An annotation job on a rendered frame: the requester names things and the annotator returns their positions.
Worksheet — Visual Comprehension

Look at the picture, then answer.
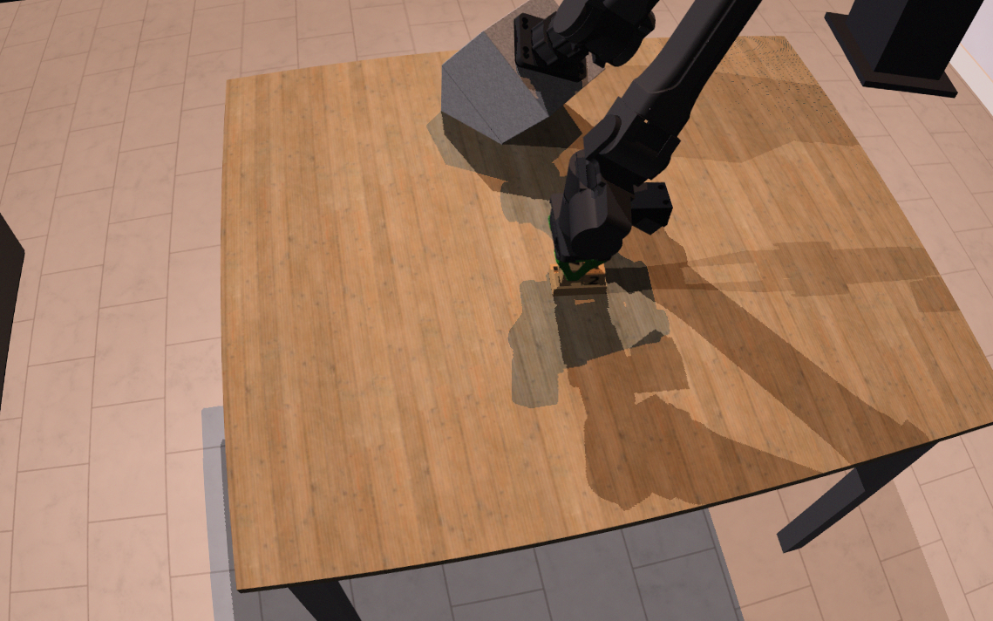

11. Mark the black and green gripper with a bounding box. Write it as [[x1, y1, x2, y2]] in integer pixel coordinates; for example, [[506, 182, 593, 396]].
[[548, 193, 611, 281]]

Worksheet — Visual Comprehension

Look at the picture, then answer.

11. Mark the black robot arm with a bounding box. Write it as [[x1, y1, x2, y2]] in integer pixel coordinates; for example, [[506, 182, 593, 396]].
[[514, 0, 762, 260]]

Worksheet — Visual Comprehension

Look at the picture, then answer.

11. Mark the orange open-top tray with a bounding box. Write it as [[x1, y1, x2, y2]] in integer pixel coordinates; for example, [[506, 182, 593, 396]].
[[548, 264, 607, 297]]

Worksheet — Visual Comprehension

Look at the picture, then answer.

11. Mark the orange number cube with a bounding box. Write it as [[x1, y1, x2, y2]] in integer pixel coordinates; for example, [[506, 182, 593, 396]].
[[581, 264, 606, 285], [557, 262, 583, 283]]

